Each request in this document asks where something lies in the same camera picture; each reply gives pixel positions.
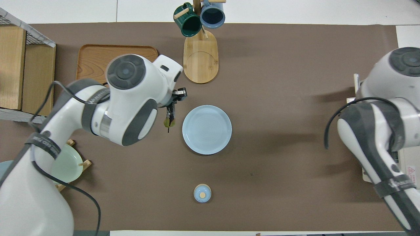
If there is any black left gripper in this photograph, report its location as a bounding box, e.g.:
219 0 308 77
159 88 188 119

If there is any dark purple eggplant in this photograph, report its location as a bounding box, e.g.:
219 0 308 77
164 110 176 133

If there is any small light blue plate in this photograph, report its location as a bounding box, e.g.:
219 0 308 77
182 105 232 155

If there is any cream toaster oven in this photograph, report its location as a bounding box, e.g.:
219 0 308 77
347 74 420 190

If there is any wooden mug tree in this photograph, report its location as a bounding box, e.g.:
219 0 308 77
173 0 227 84

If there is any dark green mug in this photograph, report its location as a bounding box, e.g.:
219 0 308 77
173 3 202 37

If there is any wooden tray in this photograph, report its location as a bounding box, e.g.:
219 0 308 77
76 45 158 86

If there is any blue mug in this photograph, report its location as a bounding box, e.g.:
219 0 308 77
200 0 226 29

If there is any small blue bell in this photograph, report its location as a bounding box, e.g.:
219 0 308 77
194 184 212 203

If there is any wooden plate rack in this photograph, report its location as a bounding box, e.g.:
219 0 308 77
54 139 92 192

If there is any brown table mat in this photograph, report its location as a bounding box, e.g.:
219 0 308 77
0 22 407 231

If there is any mint green plate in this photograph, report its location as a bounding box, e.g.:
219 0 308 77
51 143 84 184

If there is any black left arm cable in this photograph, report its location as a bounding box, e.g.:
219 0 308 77
28 80 111 236

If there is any wire and wood shelf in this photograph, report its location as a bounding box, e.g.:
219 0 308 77
0 7 56 123

